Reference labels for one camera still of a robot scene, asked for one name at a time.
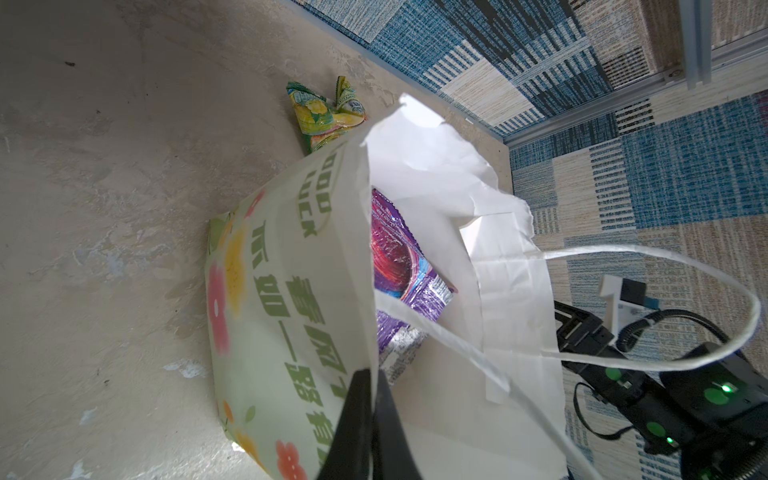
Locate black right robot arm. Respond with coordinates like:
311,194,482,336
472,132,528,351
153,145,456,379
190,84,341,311
555,302,767,479

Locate black corrugated cable conduit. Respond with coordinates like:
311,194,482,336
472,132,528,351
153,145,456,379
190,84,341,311
614,308,768,480

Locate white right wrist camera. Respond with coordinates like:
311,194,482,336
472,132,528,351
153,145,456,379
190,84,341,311
599,275,660,338

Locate purple candy bag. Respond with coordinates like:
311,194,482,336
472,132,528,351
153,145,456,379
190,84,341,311
371,189,457,384

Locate green Fox's spring tea bag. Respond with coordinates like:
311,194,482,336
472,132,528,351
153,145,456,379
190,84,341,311
286,76,367,153

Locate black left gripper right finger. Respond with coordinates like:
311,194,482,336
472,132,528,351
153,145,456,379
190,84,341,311
373,371,422,480

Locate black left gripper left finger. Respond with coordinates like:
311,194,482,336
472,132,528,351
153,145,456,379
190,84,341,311
317,369,373,480

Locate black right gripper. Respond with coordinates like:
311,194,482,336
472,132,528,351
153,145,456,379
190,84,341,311
553,299,697,454

